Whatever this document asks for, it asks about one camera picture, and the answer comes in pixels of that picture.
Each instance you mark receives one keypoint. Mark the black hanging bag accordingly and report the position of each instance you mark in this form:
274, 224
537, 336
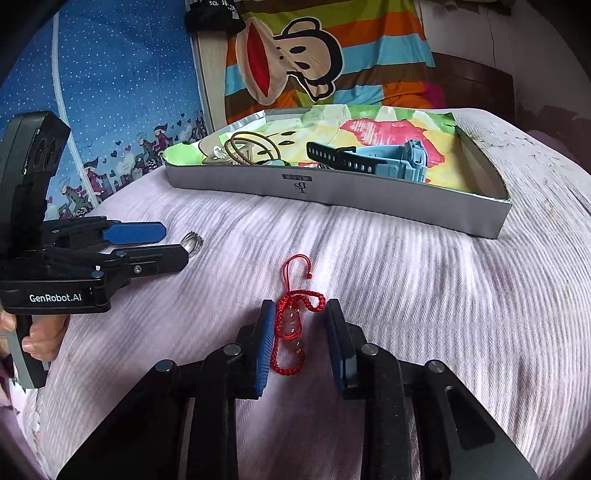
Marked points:
213, 16

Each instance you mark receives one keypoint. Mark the colourful painted paper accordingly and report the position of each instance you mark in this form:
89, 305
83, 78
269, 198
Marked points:
282, 141

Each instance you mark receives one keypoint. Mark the left hand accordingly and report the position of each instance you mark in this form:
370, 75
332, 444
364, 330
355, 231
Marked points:
44, 340

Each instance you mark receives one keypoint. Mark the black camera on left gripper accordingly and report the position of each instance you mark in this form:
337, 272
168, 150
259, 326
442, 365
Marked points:
30, 153

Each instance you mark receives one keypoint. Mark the dark wooden headboard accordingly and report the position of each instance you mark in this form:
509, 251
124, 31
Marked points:
468, 84

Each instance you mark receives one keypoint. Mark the blue watch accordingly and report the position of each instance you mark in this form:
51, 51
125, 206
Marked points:
406, 161

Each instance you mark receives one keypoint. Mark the blue bicycle wall poster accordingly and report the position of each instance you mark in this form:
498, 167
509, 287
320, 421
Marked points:
121, 75

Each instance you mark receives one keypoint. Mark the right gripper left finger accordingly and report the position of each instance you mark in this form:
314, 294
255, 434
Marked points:
257, 340

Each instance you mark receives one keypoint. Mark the grey cardboard tray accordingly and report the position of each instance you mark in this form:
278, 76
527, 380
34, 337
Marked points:
481, 214

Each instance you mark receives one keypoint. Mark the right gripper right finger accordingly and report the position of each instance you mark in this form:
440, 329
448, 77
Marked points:
344, 340

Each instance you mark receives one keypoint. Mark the striped monkey blanket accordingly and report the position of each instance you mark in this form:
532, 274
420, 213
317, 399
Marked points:
304, 53

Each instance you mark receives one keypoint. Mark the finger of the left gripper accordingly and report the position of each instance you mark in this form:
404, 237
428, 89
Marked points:
98, 230
143, 263

